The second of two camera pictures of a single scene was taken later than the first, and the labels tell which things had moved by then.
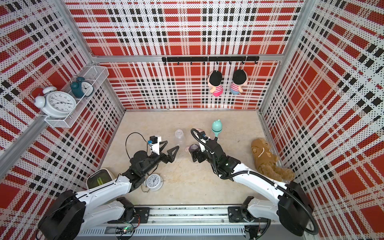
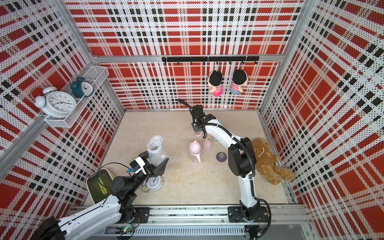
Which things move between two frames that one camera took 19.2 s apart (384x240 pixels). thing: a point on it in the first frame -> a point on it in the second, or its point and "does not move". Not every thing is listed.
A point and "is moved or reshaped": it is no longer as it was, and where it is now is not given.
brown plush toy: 267,162 does not move
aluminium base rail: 174,221 does not move
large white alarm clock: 57,104 does not move
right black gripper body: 203,156 -> 195,127
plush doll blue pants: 239,79 does not move
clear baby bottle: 179,138 is moved or reshaped
